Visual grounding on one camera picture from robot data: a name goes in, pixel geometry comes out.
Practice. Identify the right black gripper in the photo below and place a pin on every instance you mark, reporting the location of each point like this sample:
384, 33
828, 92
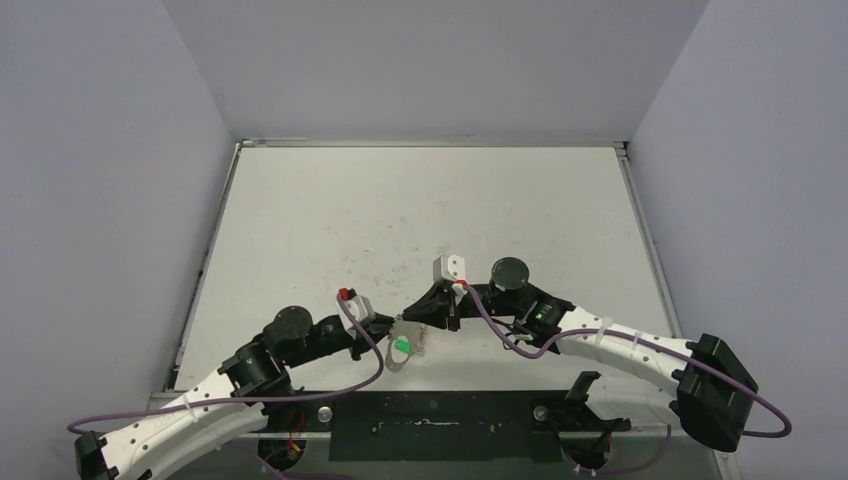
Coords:
451, 312

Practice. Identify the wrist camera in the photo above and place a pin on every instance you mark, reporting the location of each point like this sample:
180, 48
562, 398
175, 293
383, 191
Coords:
351, 305
449, 269

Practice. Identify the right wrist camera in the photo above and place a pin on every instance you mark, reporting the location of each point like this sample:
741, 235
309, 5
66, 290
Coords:
449, 269

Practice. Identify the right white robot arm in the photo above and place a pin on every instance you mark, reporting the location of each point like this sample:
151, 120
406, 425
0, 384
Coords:
699, 385

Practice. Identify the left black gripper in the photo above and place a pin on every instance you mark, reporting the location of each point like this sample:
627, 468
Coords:
357, 345

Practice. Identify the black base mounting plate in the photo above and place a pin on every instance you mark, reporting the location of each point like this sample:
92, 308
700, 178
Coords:
443, 426

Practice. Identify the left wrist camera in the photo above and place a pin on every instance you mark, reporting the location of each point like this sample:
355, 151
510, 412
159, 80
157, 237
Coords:
351, 305

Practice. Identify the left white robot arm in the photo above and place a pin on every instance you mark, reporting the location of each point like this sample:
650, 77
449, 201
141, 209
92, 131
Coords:
239, 397

